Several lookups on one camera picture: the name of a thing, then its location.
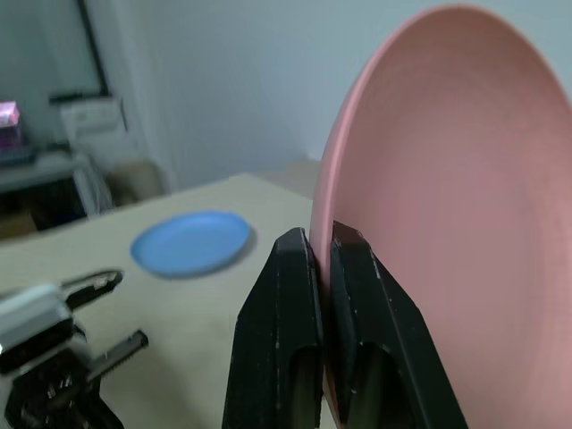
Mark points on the blue plate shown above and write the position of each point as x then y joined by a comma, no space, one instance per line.
192,243

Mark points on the white box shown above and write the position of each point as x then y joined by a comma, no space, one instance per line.
91,117

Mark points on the brown cardboard box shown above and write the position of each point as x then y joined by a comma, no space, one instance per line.
136,181

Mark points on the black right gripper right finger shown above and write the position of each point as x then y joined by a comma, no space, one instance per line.
380,330

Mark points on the dark framed glass panel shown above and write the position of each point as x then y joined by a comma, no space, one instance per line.
96,53

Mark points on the grey metal side table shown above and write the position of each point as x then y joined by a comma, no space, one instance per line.
44,172

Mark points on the pink plate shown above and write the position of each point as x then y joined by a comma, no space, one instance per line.
447,179

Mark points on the pink translucent box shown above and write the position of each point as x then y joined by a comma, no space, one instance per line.
10,125

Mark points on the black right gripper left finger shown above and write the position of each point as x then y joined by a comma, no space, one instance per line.
277,322

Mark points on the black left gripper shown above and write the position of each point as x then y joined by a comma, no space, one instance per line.
53,400

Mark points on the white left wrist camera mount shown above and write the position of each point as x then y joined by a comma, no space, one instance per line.
31,313

